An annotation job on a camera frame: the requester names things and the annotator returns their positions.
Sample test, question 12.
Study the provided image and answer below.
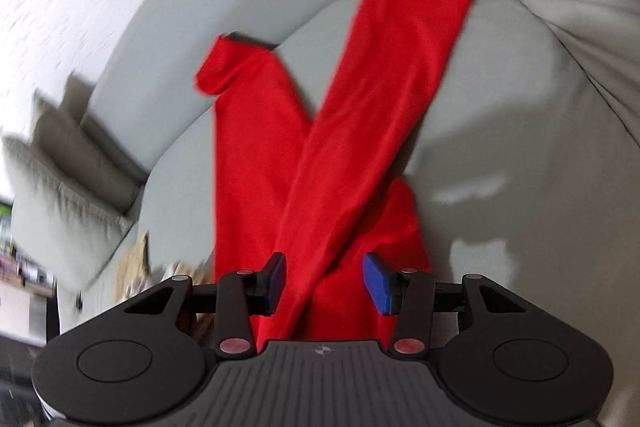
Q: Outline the red sweater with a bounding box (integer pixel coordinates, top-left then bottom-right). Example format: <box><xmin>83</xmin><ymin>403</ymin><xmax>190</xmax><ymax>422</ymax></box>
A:
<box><xmin>194</xmin><ymin>0</ymin><xmax>640</xmax><ymax>353</ymax></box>

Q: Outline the tan and white garment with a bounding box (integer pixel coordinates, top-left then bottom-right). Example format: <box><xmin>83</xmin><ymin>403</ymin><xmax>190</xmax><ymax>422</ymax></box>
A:
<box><xmin>113</xmin><ymin>231</ymin><xmax>222</xmax><ymax>338</ymax></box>

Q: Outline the grey sofa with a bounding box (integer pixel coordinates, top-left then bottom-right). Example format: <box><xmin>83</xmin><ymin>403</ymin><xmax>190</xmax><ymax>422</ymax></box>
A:
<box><xmin>1</xmin><ymin>0</ymin><xmax>639</xmax><ymax>426</ymax></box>

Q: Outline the grey sofa cushion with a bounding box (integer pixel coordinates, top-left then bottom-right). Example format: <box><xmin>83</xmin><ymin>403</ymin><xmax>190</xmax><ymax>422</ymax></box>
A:
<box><xmin>2</xmin><ymin>92</ymin><xmax>141</xmax><ymax>291</ymax></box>

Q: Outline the cluttered shelf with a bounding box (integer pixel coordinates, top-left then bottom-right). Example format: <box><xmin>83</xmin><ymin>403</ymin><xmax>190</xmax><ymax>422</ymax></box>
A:
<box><xmin>1</xmin><ymin>198</ymin><xmax>58</xmax><ymax>347</ymax></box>

